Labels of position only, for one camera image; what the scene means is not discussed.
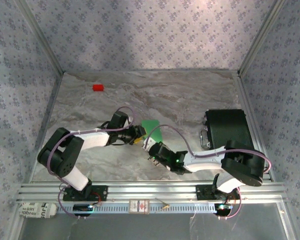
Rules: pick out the green paper sheet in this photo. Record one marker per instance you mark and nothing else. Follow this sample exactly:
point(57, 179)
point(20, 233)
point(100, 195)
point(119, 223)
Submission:
point(153, 128)

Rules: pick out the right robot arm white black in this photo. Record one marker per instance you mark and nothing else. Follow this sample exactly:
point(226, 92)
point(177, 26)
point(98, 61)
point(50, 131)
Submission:
point(205, 160)

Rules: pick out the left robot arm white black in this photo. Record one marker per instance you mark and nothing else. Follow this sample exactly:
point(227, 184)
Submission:
point(95, 140)

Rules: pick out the small brass clip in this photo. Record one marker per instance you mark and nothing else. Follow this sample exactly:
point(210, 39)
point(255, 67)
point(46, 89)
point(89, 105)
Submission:
point(166, 206)

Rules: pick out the small red block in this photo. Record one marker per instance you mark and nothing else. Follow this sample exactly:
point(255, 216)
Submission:
point(98, 88)

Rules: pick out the small card with red print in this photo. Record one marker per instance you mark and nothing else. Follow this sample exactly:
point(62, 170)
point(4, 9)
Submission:
point(139, 207)

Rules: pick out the white roll with black print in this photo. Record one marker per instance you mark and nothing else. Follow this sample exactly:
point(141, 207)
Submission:
point(35, 211)

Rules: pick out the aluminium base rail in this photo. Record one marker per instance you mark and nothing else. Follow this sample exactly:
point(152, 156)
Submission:
point(152, 190)

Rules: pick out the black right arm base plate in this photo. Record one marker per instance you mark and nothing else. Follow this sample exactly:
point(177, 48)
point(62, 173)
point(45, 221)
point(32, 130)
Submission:
point(202, 192)

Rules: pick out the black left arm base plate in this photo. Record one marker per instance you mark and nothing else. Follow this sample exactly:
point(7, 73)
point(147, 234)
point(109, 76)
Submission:
point(102, 193)

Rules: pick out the aluminium side rail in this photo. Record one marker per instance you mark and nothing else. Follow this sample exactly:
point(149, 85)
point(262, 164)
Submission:
point(246, 100)
point(52, 105)

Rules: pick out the aluminium frame post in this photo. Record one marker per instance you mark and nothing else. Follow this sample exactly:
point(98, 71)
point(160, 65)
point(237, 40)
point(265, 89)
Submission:
point(260, 37)

